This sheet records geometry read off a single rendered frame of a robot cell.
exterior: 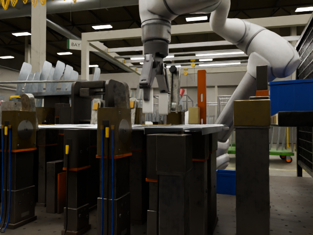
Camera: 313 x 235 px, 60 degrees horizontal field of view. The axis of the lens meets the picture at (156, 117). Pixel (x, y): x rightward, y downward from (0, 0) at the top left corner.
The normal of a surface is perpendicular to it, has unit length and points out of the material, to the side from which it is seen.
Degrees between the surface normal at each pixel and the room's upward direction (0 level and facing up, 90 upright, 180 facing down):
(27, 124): 90
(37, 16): 90
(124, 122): 90
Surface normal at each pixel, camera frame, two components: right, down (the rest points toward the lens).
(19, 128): 0.94, -0.01
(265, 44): -0.53, -0.19
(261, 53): -0.78, 0.18
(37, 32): -0.23, -0.02
